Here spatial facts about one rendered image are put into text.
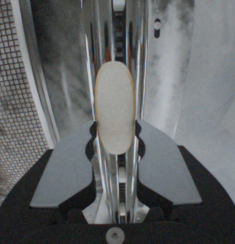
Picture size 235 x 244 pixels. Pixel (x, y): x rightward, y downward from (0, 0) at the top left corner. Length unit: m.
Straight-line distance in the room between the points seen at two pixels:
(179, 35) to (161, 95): 0.08
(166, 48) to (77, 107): 0.17
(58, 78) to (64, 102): 0.04
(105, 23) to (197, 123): 0.24
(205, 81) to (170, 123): 0.10
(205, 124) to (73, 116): 0.26
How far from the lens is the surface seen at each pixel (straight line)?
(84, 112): 0.25
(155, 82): 0.19
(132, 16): 0.20
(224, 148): 0.39
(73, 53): 0.23
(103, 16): 0.20
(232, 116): 0.32
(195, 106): 0.28
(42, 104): 0.18
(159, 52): 0.19
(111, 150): 0.15
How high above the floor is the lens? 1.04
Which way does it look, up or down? 61 degrees down
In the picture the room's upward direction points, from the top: 178 degrees clockwise
